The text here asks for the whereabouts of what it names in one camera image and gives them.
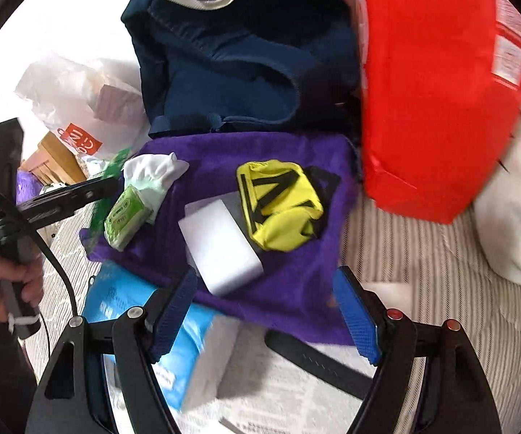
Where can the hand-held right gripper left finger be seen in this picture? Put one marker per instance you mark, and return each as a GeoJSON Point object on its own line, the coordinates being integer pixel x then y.
{"type": "Point", "coordinates": [174, 312]}

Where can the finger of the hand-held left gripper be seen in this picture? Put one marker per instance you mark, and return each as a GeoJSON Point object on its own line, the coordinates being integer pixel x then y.
{"type": "Point", "coordinates": [70, 199]}
{"type": "Point", "coordinates": [5, 167]}

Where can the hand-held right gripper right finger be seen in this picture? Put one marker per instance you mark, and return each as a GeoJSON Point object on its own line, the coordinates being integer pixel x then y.
{"type": "Point", "coordinates": [355, 321]}

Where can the black strip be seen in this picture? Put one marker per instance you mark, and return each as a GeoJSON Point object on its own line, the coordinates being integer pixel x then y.
{"type": "Point", "coordinates": [319, 361]}

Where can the blue tissue pack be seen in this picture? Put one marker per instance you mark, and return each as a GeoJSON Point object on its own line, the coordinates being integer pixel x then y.
{"type": "Point", "coordinates": [120, 298]}

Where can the green sachet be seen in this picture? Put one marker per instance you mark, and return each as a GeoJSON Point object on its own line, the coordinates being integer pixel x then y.
{"type": "Point", "coordinates": [116, 162]}

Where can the green wet wipes pack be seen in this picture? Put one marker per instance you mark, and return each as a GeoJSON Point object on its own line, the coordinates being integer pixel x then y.
{"type": "Point", "coordinates": [127, 217]}

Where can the white sponge block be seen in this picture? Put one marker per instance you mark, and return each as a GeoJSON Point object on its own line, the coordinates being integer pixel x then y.
{"type": "Point", "coordinates": [220, 253]}

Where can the purple towel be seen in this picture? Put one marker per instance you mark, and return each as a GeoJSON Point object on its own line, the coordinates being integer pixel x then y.
{"type": "Point", "coordinates": [287, 280]}

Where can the white cloth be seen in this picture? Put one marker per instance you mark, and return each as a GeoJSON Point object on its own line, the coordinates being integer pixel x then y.
{"type": "Point", "coordinates": [149, 172]}

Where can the yellow pouch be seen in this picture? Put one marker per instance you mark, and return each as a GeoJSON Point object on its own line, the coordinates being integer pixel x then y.
{"type": "Point", "coordinates": [283, 190]}

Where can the purple plush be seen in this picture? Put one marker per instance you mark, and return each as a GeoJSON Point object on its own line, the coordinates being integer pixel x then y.
{"type": "Point", "coordinates": [27, 185]}

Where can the striped bed sheet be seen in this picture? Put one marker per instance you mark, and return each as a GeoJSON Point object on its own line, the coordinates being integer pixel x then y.
{"type": "Point", "coordinates": [446, 325]}

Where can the white plastic shopping bag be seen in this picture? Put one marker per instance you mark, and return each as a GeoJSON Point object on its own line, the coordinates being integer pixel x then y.
{"type": "Point", "coordinates": [70, 95]}

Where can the navy fabric bag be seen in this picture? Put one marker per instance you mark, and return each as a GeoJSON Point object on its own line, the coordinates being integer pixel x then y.
{"type": "Point", "coordinates": [242, 63]}

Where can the red paper bag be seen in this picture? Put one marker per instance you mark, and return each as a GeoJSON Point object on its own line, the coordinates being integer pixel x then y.
{"type": "Point", "coordinates": [432, 99]}

